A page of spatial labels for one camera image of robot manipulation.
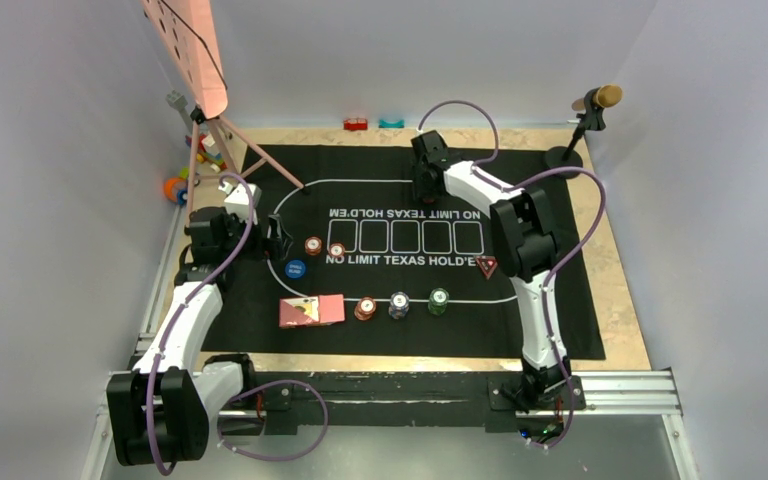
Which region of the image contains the red chip stack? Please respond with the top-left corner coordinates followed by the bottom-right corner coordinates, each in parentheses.
top-left (354, 297), bottom-right (377, 321)

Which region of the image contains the gold microphone on stand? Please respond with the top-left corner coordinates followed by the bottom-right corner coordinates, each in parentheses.
top-left (543, 84), bottom-right (623, 180)

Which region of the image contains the blue chip stack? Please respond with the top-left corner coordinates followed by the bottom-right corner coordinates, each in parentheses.
top-left (388, 292), bottom-right (410, 319)

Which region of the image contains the red toy block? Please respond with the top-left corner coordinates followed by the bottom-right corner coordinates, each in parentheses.
top-left (343, 117), bottom-right (369, 131)

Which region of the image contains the red chip pile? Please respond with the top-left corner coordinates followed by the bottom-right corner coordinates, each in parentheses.
top-left (304, 236), bottom-right (323, 256)

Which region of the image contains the green chip stack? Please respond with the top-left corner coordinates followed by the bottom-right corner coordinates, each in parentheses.
top-left (427, 288), bottom-right (449, 316)

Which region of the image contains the teal toy block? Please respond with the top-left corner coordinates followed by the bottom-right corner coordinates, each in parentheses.
top-left (378, 118), bottom-right (405, 129)

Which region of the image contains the red playing card box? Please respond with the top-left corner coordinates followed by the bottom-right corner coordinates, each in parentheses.
top-left (279, 294), bottom-right (345, 329)

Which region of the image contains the orange toy ring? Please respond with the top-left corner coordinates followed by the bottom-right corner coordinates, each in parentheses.
top-left (162, 176), bottom-right (190, 207)

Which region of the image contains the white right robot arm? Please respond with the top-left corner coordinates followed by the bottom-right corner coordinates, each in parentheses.
top-left (411, 131), bottom-right (583, 407)

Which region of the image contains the single red chip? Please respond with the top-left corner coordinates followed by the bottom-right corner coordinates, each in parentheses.
top-left (328, 242), bottom-right (346, 259)

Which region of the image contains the blue small blind button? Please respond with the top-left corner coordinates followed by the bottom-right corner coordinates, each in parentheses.
top-left (284, 259), bottom-right (307, 279)

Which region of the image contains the colourful toy block pile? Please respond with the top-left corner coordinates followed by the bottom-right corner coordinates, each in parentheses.
top-left (196, 133), bottom-right (227, 173)

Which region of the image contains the pink music stand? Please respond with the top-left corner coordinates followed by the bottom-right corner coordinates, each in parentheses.
top-left (139, 0), bottom-right (305, 211)

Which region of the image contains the red triangular spade marker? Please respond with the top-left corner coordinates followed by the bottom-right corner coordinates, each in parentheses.
top-left (475, 256), bottom-right (498, 280)

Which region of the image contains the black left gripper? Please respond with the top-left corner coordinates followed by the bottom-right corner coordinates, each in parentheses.
top-left (219, 207), bottom-right (290, 265)

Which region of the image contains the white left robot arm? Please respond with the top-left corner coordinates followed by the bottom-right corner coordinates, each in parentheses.
top-left (106, 207), bottom-right (293, 475)

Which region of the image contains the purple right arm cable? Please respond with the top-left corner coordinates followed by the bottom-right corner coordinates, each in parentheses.
top-left (417, 100), bottom-right (608, 450)

